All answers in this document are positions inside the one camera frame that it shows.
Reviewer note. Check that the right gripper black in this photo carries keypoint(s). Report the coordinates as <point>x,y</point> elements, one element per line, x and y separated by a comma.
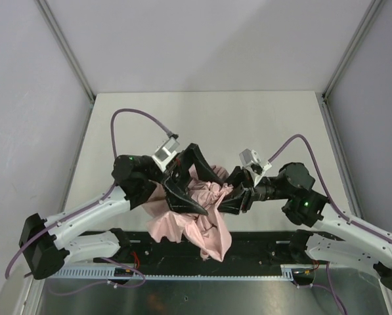
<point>248,189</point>

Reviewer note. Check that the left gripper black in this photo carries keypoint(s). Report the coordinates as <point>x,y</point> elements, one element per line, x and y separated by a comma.
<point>174,175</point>

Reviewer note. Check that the pink folding umbrella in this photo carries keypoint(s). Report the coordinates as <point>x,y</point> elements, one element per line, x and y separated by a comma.
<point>207,232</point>

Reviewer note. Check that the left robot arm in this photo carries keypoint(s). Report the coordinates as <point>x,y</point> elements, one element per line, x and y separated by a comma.
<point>51,243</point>

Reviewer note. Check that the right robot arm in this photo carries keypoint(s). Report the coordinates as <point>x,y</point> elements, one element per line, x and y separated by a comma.
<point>325,233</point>

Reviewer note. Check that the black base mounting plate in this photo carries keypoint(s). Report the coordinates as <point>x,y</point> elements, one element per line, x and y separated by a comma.
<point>250,254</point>

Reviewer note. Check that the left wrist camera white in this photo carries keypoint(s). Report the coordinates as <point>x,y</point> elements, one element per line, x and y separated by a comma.
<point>166,149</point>

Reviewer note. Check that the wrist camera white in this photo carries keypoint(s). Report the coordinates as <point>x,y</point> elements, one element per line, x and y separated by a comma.
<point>254,165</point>
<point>166,149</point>

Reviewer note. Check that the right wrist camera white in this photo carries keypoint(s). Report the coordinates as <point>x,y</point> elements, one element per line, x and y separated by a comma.
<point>254,165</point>

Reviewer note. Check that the grey cable duct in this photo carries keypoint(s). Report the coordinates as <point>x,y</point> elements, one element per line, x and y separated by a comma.
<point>109,272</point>

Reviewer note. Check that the left aluminium frame post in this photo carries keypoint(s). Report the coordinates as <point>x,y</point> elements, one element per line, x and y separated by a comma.
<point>61,40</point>

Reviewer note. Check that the aluminium frame post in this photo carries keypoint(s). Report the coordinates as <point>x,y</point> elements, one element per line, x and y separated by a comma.
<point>61,40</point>
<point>362,30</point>

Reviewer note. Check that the right aluminium frame post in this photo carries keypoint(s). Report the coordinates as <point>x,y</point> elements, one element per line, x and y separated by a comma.
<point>362,30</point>

